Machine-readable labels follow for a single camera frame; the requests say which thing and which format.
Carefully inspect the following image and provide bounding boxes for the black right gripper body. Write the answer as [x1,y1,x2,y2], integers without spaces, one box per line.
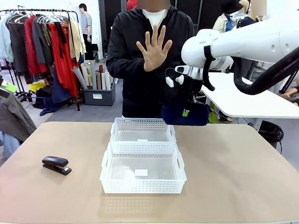
[183,76,204,104]

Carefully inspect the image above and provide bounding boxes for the navy blue fabric pouch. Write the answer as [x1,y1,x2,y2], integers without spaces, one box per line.
[161,102,210,126]

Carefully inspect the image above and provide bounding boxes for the black stapler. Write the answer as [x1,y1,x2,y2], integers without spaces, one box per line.
[42,156,72,176]

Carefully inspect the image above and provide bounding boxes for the person's right forearm black sleeve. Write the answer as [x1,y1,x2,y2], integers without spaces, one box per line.
[108,55,147,79]

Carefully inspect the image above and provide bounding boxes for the person's right hand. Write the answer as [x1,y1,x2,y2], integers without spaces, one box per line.
[136,24,173,72]

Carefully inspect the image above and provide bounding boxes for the yellow-green bag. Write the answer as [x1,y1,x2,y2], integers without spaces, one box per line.
[208,104,220,124]

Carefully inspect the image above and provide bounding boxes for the white perforated plastic basket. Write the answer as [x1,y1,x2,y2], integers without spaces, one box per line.
[100,141,187,194]
[109,118,178,143]

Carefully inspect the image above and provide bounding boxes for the person in black jacket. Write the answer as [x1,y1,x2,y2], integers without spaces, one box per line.
[106,6,196,119]

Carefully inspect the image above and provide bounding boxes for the white side table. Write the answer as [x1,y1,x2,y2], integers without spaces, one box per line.
[200,71,299,134]

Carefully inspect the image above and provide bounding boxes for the mannequin in beige coat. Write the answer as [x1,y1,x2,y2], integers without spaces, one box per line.
[212,11,241,33]

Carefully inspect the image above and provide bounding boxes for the white paper roll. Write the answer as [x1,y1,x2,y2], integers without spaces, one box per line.
[102,71,112,91]

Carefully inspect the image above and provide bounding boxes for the mannequin in dark blue top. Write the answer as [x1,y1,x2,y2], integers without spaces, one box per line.
[239,0,268,29]

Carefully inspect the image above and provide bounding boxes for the gray plastic storage bin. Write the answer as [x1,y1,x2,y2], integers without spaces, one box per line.
[81,80,117,107]

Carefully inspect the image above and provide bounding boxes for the black hat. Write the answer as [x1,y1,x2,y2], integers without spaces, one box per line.
[221,0,244,15]

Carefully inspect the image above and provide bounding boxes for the brown paper roll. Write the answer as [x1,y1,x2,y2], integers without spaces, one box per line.
[98,65,105,91]

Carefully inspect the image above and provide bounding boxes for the tall gray paper roll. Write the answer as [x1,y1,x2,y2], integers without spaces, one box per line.
[90,59,98,91]

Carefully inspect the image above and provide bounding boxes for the beige paper roll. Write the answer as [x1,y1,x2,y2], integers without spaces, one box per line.
[80,62,92,90]

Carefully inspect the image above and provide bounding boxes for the black metal clothes rack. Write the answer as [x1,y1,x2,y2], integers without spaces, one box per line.
[0,8,81,112]

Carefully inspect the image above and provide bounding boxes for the person in gray shirt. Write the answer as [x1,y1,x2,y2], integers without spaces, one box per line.
[78,3,93,61]

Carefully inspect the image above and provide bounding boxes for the beige hanging jacket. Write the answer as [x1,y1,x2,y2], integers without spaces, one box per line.
[67,20,86,63]

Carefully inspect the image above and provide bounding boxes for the red hanging dress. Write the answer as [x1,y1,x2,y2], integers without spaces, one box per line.
[48,23,79,98]

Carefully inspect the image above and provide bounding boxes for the dark blue hanging garment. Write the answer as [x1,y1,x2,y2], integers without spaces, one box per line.
[51,70,73,104]

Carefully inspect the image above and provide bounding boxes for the black hanging scarf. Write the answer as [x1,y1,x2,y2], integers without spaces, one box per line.
[54,22,68,59]

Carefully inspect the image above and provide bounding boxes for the yellow cloth pile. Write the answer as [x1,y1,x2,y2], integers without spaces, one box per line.
[28,81,47,94]

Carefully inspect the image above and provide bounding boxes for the red hanging jacket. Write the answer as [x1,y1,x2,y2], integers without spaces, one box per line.
[24,15,49,76]

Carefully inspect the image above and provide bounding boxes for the gray draped garment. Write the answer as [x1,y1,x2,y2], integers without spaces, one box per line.
[0,91,37,143]

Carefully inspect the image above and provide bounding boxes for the yellow-green tag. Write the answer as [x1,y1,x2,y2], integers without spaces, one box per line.
[0,82,19,93]

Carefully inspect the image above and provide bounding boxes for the dark gray hanging coat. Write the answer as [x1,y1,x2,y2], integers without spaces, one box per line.
[6,21,29,73]

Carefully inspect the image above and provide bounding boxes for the blue denim garment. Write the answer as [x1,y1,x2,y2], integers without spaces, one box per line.
[0,130,21,166]

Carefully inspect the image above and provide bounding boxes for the light blue hanging garment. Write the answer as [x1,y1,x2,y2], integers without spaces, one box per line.
[0,13,14,63]

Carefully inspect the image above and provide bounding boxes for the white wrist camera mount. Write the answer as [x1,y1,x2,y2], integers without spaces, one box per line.
[165,66,187,89]

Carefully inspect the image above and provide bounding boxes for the black corrugated cable hose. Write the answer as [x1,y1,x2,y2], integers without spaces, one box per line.
[202,45,299,96]

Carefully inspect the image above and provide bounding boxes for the black cable coil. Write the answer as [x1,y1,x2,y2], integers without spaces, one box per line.
[258,120,285,143]

